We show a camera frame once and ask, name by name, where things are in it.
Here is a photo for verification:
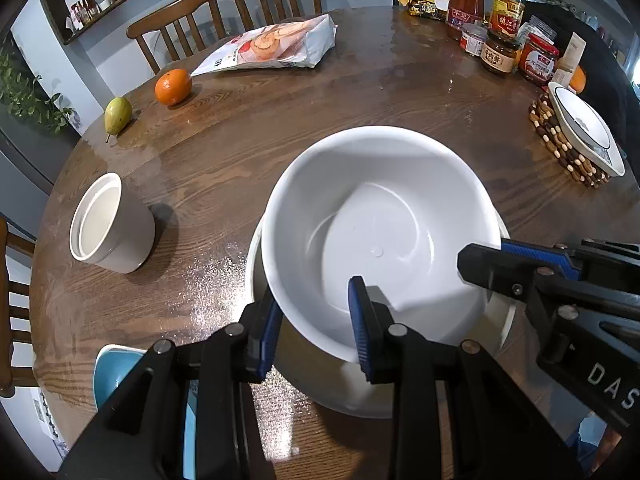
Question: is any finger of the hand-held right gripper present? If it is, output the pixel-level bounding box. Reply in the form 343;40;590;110
500;239;640;283
457;242;583;322

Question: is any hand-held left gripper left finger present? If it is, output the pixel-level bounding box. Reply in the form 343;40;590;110
60;287;286;480

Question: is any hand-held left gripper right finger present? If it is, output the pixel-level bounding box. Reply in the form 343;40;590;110
347;275;586;480

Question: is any large off-white bowl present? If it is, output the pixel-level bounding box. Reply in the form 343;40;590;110
244;210;517;419

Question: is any white bowl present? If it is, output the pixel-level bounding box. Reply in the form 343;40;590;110
261;126;504;362

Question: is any teal plate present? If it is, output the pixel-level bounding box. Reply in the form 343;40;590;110
93;344;197;480

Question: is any wooden beaded trivet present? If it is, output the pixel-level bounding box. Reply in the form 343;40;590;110
528;91;612;190

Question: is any white cylindrical cup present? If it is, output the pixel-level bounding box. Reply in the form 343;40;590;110
69;172;157;275

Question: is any red chili jar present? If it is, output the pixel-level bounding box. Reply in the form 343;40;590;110
518;33;560;84

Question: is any cream carton bottle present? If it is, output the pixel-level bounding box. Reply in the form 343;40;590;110
552;32;587;87

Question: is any brown sauce jar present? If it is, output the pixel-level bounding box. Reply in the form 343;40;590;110
480;30;521;75

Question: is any small tin can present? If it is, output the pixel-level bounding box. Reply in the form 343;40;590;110
459;22;489;56

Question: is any dark vinegar bottle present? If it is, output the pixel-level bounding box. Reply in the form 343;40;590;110
492;0;527;42

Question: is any red sauce bottle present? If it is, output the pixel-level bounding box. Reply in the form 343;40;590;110
446;0;486;42

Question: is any yellow snack packet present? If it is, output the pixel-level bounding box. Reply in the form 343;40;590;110
398;0;451;22

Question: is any green pear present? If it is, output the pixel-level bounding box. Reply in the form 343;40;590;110
103;97;134;144

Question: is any white snack bag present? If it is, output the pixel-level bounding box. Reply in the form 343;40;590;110
190;13;337;78

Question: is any green trailing plant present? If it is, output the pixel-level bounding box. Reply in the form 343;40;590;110
0;45;77;136

